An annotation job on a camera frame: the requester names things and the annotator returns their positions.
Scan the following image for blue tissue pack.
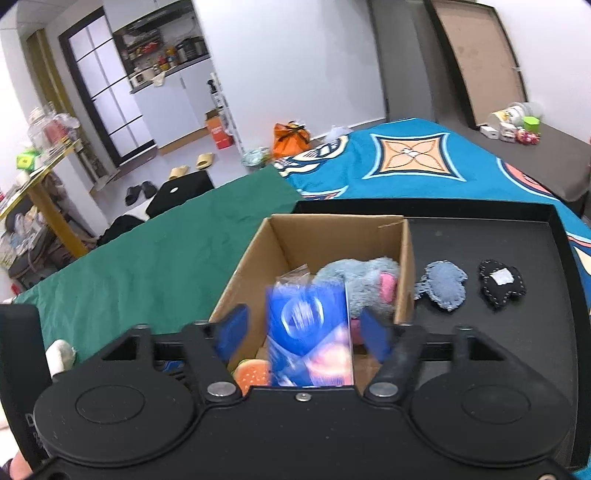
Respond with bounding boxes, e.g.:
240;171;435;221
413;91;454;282
265;281;355;388

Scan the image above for black cloth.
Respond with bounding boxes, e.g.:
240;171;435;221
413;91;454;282
97;215;146;245

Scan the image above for black stitched fabric piece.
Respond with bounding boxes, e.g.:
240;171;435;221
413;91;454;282
477;258;527;309

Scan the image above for white kitchen counter cabinet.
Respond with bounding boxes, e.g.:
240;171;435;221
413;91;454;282
129;60;222;148

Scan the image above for grey plush toy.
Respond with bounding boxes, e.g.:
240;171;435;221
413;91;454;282
311;257;402;319

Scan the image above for framed brown board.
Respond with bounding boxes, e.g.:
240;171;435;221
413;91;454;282
425;0;529;130

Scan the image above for white wall cabinet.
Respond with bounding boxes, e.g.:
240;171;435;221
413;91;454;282
104;0;195;33

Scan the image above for orange carton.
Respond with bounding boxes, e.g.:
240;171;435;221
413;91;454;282
205;111;234;149

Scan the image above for black tray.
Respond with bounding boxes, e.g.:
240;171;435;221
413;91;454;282
293;199;578;472

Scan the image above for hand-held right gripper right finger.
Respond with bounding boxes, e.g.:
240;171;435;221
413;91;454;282
360;307;508;400

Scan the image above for black laptop bag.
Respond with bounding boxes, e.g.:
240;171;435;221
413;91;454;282
145;171;215;217

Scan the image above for green bed sheet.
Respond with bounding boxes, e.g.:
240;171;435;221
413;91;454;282
14;164;303;365

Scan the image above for orange bag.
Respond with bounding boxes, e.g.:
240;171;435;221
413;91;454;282
272;121;311;158

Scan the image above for blue-grey felt patch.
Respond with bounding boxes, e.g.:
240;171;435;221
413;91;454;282
414;260;469;311

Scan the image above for black framed sliding door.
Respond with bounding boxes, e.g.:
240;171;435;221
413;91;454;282
59;7;158;164

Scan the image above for clear bag of white stuffing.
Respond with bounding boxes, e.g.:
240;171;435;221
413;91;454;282
276;264;310;289

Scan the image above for yellow table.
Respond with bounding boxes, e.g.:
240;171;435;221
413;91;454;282
0;138;88;282

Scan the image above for grey folding bed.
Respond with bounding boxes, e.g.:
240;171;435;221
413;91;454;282
369;0;591;204

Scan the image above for white rack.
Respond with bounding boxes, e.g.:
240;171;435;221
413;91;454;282
208;71;245;155

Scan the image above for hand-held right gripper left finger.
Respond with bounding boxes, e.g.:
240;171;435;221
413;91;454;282
99;304;253;403

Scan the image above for glass jars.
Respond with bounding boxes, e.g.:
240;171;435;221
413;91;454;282
27;104;79;148

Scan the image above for brown cardboard box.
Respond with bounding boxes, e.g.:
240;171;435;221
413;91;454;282
209;213;416;400

